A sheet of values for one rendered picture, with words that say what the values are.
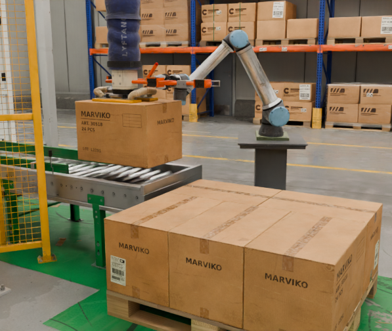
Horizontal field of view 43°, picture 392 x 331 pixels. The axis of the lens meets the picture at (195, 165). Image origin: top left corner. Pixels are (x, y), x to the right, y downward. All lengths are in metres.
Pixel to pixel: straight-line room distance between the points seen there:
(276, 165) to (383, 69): 7.72
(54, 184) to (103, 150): 0.42
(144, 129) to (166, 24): 8.25
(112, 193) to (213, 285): 1.09
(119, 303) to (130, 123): 1.12
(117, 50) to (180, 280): 1.58
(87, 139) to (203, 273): 1.46
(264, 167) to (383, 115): 6.38
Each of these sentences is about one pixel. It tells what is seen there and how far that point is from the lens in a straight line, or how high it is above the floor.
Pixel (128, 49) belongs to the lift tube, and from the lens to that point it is 3.33.
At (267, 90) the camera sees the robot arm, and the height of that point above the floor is 1.13.
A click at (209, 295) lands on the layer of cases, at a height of 0.27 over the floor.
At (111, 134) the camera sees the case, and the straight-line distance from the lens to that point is 3.29.
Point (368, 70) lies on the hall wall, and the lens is 11.34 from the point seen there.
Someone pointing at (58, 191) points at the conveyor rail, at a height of 0.48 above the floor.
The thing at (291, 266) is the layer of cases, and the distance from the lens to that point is 2.16.
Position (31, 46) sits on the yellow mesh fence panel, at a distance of 3.36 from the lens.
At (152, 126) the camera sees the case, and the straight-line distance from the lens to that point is 3.14.
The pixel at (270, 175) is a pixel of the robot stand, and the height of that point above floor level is 0.49.
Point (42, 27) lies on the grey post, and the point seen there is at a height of 1.71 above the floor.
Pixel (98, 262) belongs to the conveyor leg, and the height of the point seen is 0.04.
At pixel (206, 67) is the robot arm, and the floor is 1.28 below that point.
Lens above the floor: 1.35
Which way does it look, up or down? 12 degrees down
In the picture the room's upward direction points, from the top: straight up
